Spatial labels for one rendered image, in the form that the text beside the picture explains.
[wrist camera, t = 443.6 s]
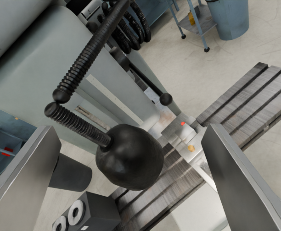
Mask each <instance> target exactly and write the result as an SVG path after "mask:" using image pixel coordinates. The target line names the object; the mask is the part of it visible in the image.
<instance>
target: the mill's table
mask: <svg viewBox="0 0 281 231"><path fill-rule="evenodd" d="M196 120H197V122H198V123H199V125H201V126H202V127H208V124H216V123H220V124H221V125H222V126H223V127H224V128H225V130H226V131H227V132H228V133H229V135H230V136H231V137H232V139H233V140H234V141H235V142H236V144H237V145H238V147H239V148H240V149H241V150H242V152H243V151H245V150H246V149H247V148H248V147H249V146H251V145H252V144H253V143H254V142H255V141H257V140H258V139H259V138H260V137H261V136H263V135H264V134H265V133H266V132H267V131H268V130H270V129H271V128H272V127H273V126H274V125H275V124H277V123H278V122H279V121H280V120H281V68H280V67H277V66H271V67H269V66H268V64H265V63H262V62H258V63H257V64H256V65H255V66H254V67H253V68H252V69H251V70H249V71H248V72H247V73H246V74H245V75H244V76H243V77H242V78H240V79H239V80H238V81H237V82H236V83H235V84H234V85H233V86H231V87H230V88H229V89H228V90H227V91H226V92H225V93H224V94H222V95H221V96H220V97H219V98H218V99H217V100H216V101H214V102H213V103H212V104H211V105H210V106H209V107H208V108H207V109H206V110H205V111H204V112H202V113H201V114H200V115H199V116H198V117H197V118H196ZM163 152H164V163H163V168H162V171H161V173H160V175H159V177H158V178H157V180H156V181H155V182H154V183H153V184H152V185H150V186H149V187H148V188H146V189H144V190H141V191H131V190H129V189H126V188H123V187H118V188H117V189H116V190H115V191H114V192H113V193H112V194H110V195H109V196H108V197H110V198H113V199H114V201H115V204H116V206H117V209H118V213H119V215H120V218H121V222H120V223H119V224H118V225H117V226H116V227H115V228H114V229H113V230H112V231H149V230H151V229H152V228H153V227H154V226H155V225H157V224H158V223H159V222H160V221H162V220H163V219H164V218H165V217H166V216H167V215H169V214H170V213H171V212H172V211H173V210H175V209H176V208H177V207H178V206H179V205H181V204H182V203H183V202H184V201H185V200H187V199H188V198H189V197H190V196H191V195H192V194H193V193H195V192H196V191H197V190H198V189H199V188H201V187H202V186H203V185H204V184H205V183H207V182H206V181H205V180H204V179H203V178H202V177H201V176H200V175H199V174H198V173H197V172H196V170H195V169H194V168H193V167H192V166H191V165H190V164H188V163H187V161H186V160H185V159H184V158H183V157H182V156H181V155H180V154H179V152H178V151H177V150H176V149H175V148H174V147H173V146H172V145H171V144H170V143H168V144H166V145H165V146H164V147H163Z"/></svg>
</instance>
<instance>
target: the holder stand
mask: <svg viewBox="0 0 281 231"><path fill-rule="evenodd" d="M120 222H121V218H120V215H119V213H118V209H117V206H116V204H115V201H114V199H113V198H110V197H106V196H103V195H99V194H96V193H92V192H88V191H85V192H84V193H83V194H82V195H81V196H80V197H79V198H78V199H77V200H76V201H75V202H74V203H73V204H72V205H71V206H70V207H69V208H68V209H67V210H66V211H65V212H64V213H63V214H62V215H61V216H60V217H59V218H58V219H57V220H56V221H55V222H54V223H53V224H52V231H112V230H113V229H114V228H115V227H116V226H117V225H118V224H119V223H120Z"/></svg>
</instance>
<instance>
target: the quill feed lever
mask: <svg viewBox="0 0 281 231"><path fill-rule="evenodd" d="M109 54H110V55H111V56H112V57H113V58H114V59H115V60H116V62H117V63H118V64H119V65H120V66H121V67H122V68H123V69H124V70H125V71H126V73H127V72H128V71H129V70H130V69H132V70H133V71H134V72H135V73H136V74H137V75H138V76H139V77H140V78H141V79H142V80H143V81H144V82H145V83H146V84H147V85H148V86H149V87H150V88H151V89H152V90H153V91H154V92H155V93H156V94H157V95H158V96H159V97H160V98H159V101H160V103H161V104H162V105H163V106H169V105H170V104H171V103H172V102H173V97H172V95H171V94H169V93H163V92H162V91H161V90H160V89H159V88H158V87H157V86H156V85H154V84H153V83H152V82H151V81H150V80H149V79H148V78H147V77H146V76H145V75H144V74H143V73H142V72H141V71H140V70H139V69H138V68H137V67H136V66H135V65H134V64H133V63H132V62H131V61H130V60H129V59H128V57H127V55H126V54H125V53H124V52H122V51H121V50H120V49H119V48H118V47H115V46H114V47H113V48H112V49H111V50H110V51H109Z"/></svg>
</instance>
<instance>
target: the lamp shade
mask: <svg viewBox="0 0 281 231"><path fill-rule="evenodd" d="M106 134H107V135H109V136H110V138H111V141H110V143H109V144H108V145H107V146H106V147H104V148H103V147H101V146H99V145H98V147H97V150H96V165H97V167H98V169H99V170H100V171H101V172H102V173H103V174H104V176H105V177H106V178H107V179H108V180H109V181H110V182H111V183H113V184H114V185H117V186H120V187H123V188H126V189H129V190H131V191H141V190H144V189H146V188H148V187H149V186H150V185H152V184H153V183H154V182H155V181H156V180H157V178H158V177H159V175H160V173H161V171H162V168H163V163H164V152H163V148H162V146H161V144H160V143H159V141H158V140H156V139H155V138H154V137H153V136H152V135H150V134H149V133H148V132H147V131H146V130H144V129H142V128H139V127H135V126H131V125H128V124H119V125H116V126H114V127H113V128H111V129H110V130H109V131H108V132H106Z"/></svg>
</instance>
